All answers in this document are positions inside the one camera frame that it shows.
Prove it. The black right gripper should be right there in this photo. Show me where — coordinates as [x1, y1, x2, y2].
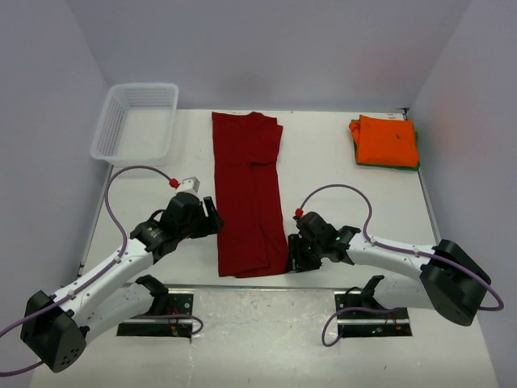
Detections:
[285, 234, 326, 274]

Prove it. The dark red t shirt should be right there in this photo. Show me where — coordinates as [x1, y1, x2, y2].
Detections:
[212, 112, 288, 278]

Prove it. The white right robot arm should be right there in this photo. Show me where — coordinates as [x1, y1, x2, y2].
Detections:
[286, 212, 491, 327]

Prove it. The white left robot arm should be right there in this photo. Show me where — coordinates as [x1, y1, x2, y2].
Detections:
[20, 192, 224, 373]

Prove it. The white plastic basket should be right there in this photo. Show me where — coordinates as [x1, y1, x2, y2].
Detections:
[90, 82, 179, 167]

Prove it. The folded orange t shirt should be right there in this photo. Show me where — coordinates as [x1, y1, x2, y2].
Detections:
[349, 114, 419, 167]

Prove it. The folded green t shirt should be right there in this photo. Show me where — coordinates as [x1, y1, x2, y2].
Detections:
[349, 117, 422, 172]

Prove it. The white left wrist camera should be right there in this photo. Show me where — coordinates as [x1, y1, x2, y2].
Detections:
[176, 177, 200, 196]

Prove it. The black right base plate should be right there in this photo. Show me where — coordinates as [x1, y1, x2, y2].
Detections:
[336, 309, 413, 338]

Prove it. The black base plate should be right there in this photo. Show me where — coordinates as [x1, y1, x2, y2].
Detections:
[116, 293, 199, 339]
[336, 309, 413, 338]

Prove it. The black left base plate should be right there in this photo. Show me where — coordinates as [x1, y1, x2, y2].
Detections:
[116, 293, 199, 339]

